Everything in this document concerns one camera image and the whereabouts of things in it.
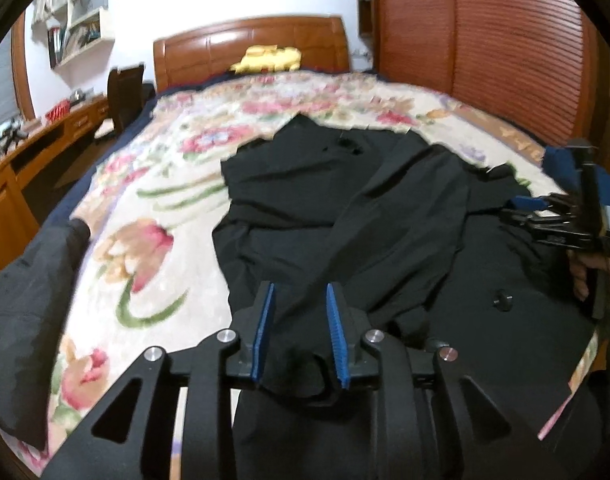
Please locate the dark brown chair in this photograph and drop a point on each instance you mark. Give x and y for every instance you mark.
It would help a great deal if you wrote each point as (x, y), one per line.
(122, 95)

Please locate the dark grey garment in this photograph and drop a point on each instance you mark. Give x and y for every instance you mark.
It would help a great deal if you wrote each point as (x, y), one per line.
(25, 320)

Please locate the wooden bed headboard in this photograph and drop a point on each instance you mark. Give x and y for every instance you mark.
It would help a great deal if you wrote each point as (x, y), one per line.
(205, 50)

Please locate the person's right hand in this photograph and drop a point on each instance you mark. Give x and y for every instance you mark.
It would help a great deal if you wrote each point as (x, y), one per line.
(580, 275)

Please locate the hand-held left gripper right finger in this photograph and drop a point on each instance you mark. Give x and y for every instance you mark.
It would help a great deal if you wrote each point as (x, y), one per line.
(337, 340)

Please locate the wooden desk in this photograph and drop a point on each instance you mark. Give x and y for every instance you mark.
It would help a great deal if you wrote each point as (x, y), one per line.
(10, 200)

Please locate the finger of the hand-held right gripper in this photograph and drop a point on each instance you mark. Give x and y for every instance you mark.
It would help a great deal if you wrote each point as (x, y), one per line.
(529, 202)
(520, 221)

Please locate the navy blue garment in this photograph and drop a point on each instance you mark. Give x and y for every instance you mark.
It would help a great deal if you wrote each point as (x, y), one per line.
(560, 167)

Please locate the black buttoned coat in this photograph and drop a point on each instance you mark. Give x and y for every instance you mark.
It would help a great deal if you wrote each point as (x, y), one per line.
(375, 210)

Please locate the red basket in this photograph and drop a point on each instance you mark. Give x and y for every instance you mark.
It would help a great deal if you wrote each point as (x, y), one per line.
(57, 111)

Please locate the grey window blind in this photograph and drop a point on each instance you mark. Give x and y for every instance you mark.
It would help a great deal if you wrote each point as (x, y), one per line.
(0, 95)

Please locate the wooden louvered wardrobe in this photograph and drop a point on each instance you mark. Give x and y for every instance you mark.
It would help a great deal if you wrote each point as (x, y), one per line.
(485, 35)

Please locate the yellow plush toy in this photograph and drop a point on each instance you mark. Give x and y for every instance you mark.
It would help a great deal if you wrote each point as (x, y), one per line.
(265, 59)

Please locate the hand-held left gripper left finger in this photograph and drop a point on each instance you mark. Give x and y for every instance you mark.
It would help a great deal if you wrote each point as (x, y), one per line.
(262, 335)

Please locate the white wall shelf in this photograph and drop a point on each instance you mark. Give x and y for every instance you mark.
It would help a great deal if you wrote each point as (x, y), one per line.
(85, 25)

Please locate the floral blanket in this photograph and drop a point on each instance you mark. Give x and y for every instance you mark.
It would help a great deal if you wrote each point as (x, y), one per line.
(150, 270)

